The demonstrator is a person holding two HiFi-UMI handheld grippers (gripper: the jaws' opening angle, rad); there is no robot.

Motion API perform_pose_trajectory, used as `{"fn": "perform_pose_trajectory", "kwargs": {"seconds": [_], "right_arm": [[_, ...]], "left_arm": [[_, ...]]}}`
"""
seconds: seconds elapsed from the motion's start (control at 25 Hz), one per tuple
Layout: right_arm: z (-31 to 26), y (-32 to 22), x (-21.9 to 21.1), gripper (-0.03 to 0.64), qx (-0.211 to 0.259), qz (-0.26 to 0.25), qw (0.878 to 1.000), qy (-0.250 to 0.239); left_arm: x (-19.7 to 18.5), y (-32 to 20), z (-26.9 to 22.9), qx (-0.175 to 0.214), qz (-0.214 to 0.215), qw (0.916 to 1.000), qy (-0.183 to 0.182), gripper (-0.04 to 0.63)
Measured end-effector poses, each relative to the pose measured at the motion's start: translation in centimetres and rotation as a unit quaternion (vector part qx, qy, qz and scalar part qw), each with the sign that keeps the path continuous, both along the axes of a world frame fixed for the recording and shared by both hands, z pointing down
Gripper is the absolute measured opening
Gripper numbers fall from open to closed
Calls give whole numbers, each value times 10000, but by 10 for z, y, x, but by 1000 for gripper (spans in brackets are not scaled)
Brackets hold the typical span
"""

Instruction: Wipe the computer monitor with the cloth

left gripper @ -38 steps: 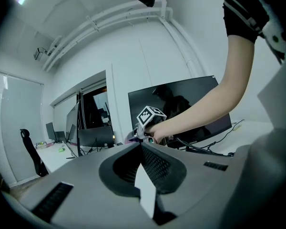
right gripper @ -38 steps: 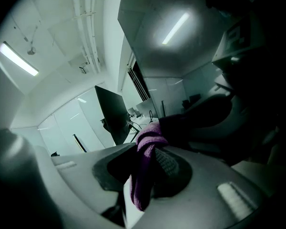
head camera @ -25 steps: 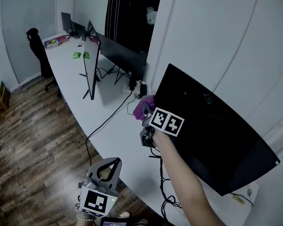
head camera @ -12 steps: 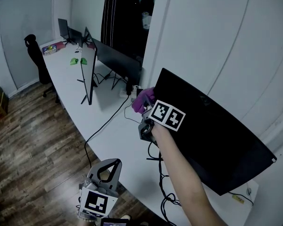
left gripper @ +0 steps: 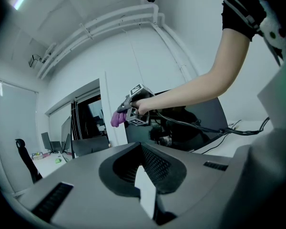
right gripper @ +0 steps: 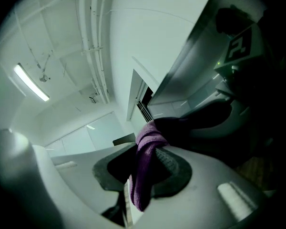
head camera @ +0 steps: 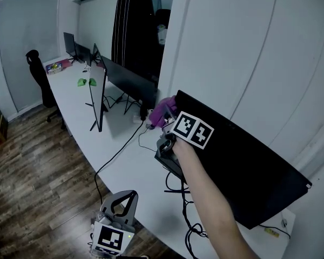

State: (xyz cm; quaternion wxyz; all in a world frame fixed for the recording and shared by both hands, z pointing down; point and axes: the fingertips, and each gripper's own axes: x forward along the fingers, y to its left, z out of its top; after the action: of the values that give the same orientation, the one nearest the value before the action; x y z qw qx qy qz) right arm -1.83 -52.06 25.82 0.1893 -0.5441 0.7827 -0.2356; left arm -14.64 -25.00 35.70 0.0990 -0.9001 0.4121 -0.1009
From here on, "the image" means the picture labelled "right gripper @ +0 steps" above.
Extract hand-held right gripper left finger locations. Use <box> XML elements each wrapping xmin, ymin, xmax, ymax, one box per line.
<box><xmin>50</xmin><ymin>142</ymin><xmax>137</xmax><ymax>227</ymax></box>

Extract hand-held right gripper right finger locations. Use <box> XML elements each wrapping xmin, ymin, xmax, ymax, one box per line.
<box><xmin>138</xmin><ymin>146</ymin><xmax>277</xmax><ymax>229</ymax></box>

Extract purple cloth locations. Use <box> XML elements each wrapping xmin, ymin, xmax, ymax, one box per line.
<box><xmin>128</xmin><ymin>120</ymin><xmax>172</xmax><ymax>212</ymax></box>

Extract large curved black monitor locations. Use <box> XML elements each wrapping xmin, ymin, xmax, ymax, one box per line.
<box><xmin>147</xmin><ymin>0</ymin><xmax>286</xmax><ymax>157</ymax></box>

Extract dark window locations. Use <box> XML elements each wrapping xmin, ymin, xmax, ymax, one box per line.
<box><xmin>135</xmin><ymin>84</ymin><xmax>154</xmax><ymax>123</ymax></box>

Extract small ceiling fixture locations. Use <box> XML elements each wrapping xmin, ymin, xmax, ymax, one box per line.
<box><xmin>39</xmin><ymin>72</ymin><xmax>51</xmax><ymax>83</ymax></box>

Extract ceiling tube light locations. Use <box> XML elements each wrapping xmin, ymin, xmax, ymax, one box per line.
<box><xmin>13</xmin><ymin>62</ymin><xmax>50</xmax><ymax>102</ymax></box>

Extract white wall pipes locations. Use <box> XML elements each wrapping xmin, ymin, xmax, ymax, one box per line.
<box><xmin>75</xmin><ymin>0</ymin><xmax>110</xmax><ymax>104</ymax></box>

